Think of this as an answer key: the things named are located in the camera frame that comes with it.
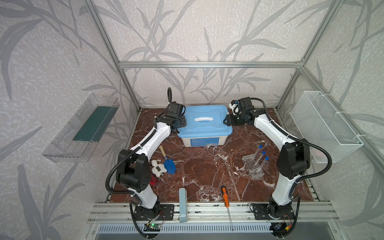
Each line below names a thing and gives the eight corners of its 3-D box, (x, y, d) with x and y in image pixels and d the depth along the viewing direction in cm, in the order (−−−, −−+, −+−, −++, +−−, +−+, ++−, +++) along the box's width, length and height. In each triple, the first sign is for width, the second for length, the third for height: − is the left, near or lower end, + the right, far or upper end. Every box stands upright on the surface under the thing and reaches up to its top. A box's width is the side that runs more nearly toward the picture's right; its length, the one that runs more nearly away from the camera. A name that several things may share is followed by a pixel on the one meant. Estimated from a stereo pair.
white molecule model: (148, 168, 90) (146, 166, 87) (155, 161, 93) (154, 158, 90) (159, 179, 86) (158, 176, 83) (167, 170, 90) (166, 168, 86)
